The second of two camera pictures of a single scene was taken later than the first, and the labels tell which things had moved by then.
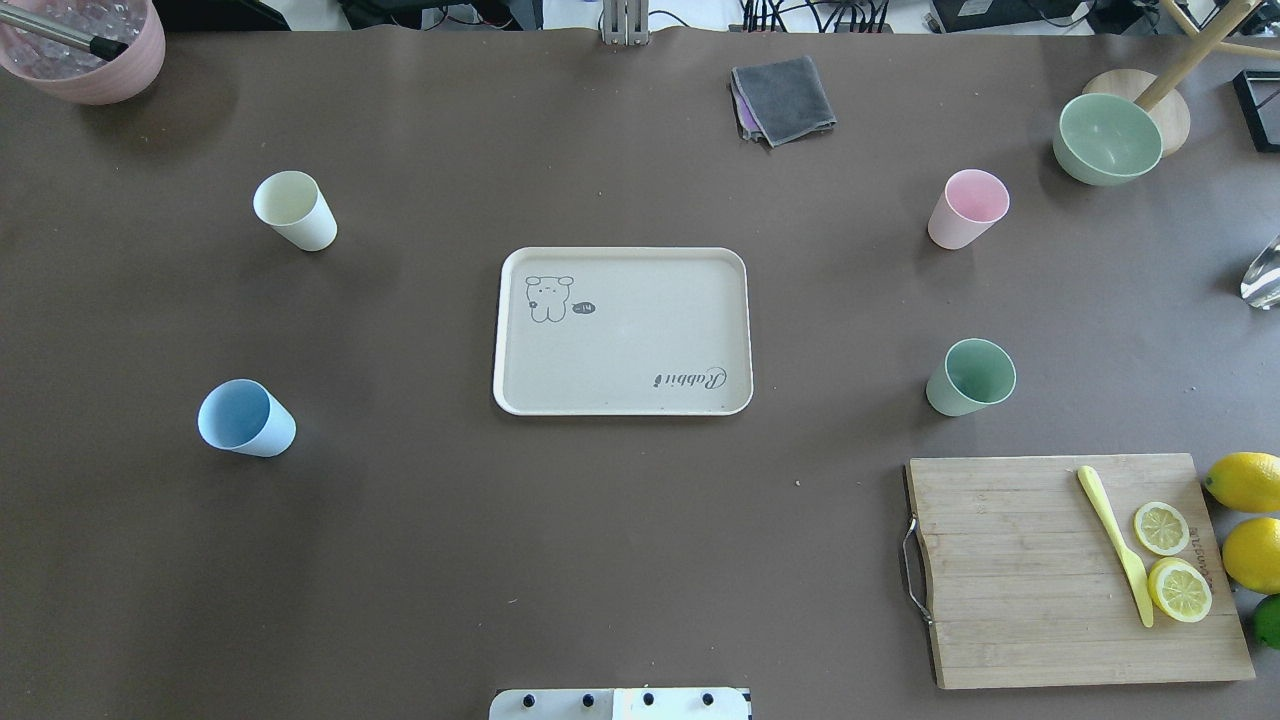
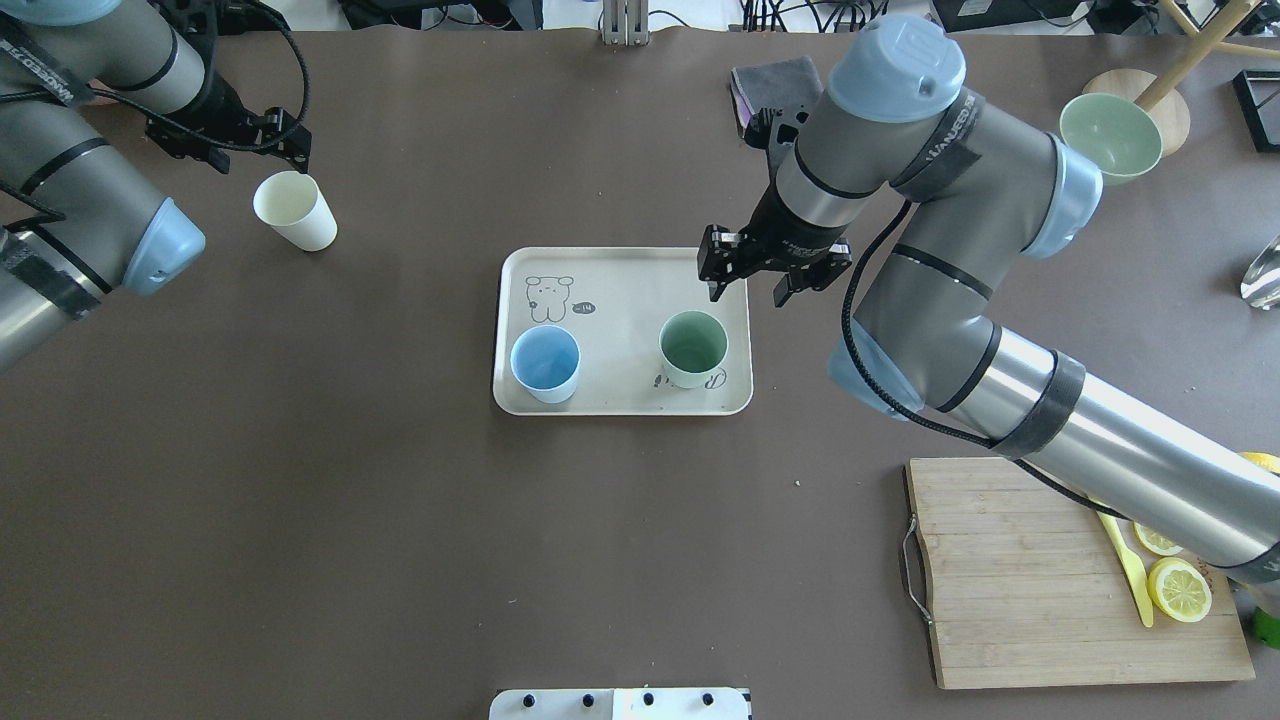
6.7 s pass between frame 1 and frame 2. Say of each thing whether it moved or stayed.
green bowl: stayed
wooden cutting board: stayed
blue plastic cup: moved
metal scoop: stayed
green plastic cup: moved
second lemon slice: stayed
